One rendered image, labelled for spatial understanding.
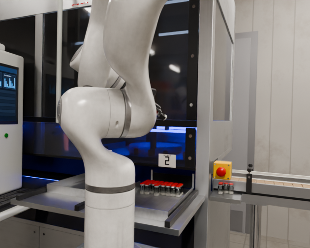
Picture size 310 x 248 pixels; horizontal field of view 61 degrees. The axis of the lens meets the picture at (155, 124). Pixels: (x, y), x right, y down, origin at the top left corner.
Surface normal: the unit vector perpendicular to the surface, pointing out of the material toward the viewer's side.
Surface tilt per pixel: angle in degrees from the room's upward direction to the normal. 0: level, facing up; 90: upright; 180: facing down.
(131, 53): 127
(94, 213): 90
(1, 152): 90
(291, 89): 90
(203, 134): 90
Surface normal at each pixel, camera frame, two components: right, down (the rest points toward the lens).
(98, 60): 0.19, 0.27
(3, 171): 0.97, 0.03
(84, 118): 0.34, -0.02
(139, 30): 0.38, 0.61
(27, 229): -0.37, 0.01
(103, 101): 0.38, -0.42
